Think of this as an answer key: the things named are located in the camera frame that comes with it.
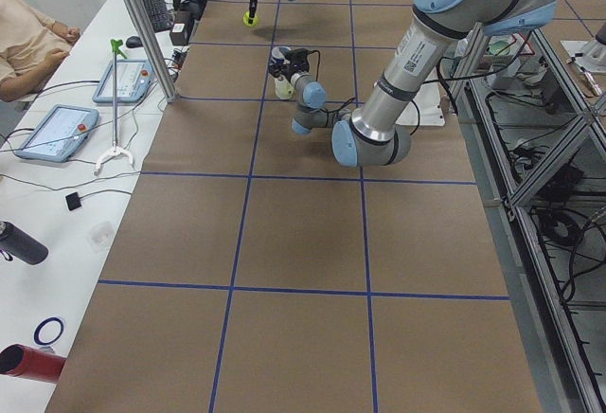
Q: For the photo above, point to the teach pendant far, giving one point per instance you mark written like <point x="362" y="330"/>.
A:
<point x="134" y="78"/>

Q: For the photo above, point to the green handled reacher grabber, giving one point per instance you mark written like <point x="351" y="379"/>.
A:
<point x="115" y="150"/>

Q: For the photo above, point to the teach pendant near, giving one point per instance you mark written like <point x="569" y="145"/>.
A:
<point x="60" y="134"/>

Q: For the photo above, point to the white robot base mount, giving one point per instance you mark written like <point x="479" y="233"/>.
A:
<point x="424" y="110"/>

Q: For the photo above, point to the teach pendant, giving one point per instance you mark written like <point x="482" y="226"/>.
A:
<point x="60" y="134"/>
<point x="134" y="78"/>

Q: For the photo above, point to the red cylinder tube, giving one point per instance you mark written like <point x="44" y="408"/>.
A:
<point x="32" y="364"/>

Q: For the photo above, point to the black computer mouse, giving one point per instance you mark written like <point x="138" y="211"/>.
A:
<point x="133" y="42"/>

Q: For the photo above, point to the clear plastic bag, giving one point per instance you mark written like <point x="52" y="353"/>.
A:
<point x="101" y="236"/>

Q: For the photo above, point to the yellow tennis ball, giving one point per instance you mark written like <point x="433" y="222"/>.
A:
<point x="249" y="20"/>

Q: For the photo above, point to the aluminium frame post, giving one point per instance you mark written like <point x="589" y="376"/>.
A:
<point x="155" y="55"/>

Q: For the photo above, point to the black keyboard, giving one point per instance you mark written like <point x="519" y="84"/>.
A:
<point x="158" y="15"/>

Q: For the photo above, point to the small black square device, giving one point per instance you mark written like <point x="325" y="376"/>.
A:
<point x="73" y="201"/>

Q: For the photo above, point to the seated person beige shirt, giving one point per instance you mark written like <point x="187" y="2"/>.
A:
<point x="33" y="46"/>

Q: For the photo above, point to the black water bottle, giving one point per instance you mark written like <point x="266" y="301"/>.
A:
<point x="15" y="243"/>

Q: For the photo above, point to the blue tape roll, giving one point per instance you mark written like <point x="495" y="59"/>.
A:
<point x="48" y="331"/>

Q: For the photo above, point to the black box with label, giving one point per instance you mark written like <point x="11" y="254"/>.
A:
<point x="182" y="28"/>

